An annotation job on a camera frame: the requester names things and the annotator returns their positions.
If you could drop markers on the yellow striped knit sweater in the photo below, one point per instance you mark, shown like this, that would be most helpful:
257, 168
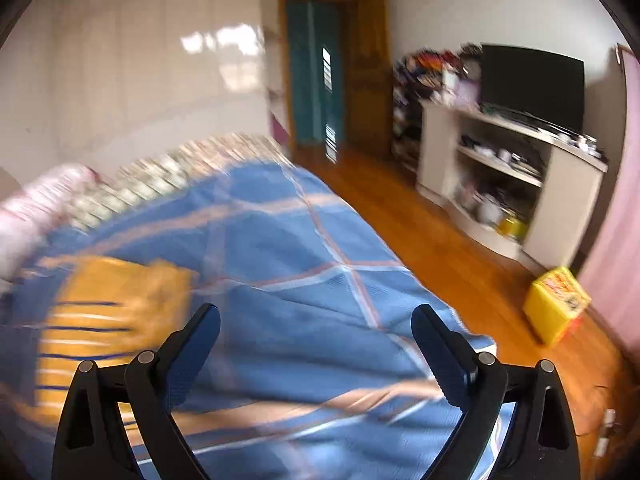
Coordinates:
106, 310

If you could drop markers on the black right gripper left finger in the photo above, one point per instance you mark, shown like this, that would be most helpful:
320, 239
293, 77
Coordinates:
92, 443

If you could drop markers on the brown wooden door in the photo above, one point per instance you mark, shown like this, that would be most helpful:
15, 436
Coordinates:
369, 78

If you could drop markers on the white tv cabinet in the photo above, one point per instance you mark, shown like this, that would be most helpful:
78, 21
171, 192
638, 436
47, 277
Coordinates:
521, 192

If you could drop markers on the yellow cardboard box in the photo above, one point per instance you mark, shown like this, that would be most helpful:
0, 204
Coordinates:
553, 303

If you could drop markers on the cluttered shoe rack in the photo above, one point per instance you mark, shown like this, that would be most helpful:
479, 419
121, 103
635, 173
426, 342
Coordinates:
450, 78

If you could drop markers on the teal door curtain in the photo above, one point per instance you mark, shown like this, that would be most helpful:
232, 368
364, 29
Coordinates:
315, 57

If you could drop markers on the blue plaid bed blanket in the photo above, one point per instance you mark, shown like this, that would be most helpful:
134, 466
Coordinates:
315, 373

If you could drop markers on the patterned bed sheet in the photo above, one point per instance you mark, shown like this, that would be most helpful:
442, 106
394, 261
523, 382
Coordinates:
152, 178

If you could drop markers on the black television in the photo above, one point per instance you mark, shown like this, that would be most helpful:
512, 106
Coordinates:
547, 86

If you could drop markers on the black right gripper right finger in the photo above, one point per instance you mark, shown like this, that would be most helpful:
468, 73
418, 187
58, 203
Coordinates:
540, 442

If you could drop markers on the pink floral quilt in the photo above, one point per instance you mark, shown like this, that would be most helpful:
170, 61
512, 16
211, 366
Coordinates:
29, 213

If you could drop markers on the pink curtain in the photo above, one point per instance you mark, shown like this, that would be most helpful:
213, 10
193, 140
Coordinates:
611, 272

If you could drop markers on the white glossy wardrobe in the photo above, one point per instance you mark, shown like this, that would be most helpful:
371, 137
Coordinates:
104, 82

